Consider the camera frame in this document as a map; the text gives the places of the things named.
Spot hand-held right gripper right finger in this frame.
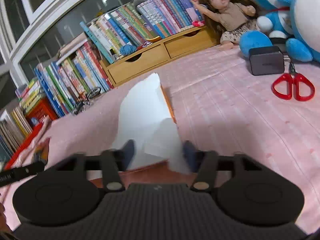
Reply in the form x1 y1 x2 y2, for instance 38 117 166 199
184 141 273 192

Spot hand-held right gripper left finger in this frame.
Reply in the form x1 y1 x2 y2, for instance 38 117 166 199
47 140 135 192

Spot white orange paper box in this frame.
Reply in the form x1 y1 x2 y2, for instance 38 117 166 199
111 72 192 174

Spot row of thin upright books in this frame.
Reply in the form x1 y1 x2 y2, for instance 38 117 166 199
0 106 33 155

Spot pink striped tablecloth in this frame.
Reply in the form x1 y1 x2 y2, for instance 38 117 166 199
0 45 320 230

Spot red plastic basket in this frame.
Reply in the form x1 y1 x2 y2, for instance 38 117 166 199
25 97 58 128

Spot small bicycle model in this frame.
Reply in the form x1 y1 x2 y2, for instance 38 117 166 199
72 87 102 116

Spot flat stack of books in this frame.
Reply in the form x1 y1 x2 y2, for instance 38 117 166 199
15 78 45 113

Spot row of tall picture books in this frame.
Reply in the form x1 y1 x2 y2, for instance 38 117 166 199
34 41 114 118

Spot wooden drawer organizer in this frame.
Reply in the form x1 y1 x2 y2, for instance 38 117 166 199
99 25 218 87

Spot blue yarn ball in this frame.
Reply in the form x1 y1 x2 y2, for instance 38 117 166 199
119 44 137 56

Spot black power adapter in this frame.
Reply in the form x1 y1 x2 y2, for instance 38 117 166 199
248 46 290 76

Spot long-haired doll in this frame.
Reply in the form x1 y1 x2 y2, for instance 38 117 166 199
191 0 260 49

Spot small blue cat plush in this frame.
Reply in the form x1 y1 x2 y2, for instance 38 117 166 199
239 0 297 58

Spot large blue cat plush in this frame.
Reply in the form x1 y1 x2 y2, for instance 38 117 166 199
284 0 320 63

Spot red handled scissors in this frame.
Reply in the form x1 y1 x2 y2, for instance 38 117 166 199
271 62 316 102

